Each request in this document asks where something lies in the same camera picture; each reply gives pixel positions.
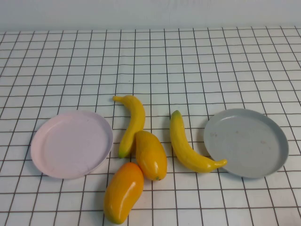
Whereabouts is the yellow plastic banana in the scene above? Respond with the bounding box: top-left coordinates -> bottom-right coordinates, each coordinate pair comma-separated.
112,95 -> 146,159
169,110 -> 228,174

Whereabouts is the yellow-orange plastic mango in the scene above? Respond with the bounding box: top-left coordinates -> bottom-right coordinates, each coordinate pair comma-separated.
135,130 -> 168,181

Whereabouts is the deep orange plastic mango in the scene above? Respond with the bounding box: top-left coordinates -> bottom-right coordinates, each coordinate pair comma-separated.
103,161 -> 144,225

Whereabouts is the pink round plate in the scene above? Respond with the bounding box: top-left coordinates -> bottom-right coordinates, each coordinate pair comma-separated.
30,111 -> 114,180

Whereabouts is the grey round plate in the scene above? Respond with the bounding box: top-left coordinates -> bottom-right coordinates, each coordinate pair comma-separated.
203,108 -> 289,179

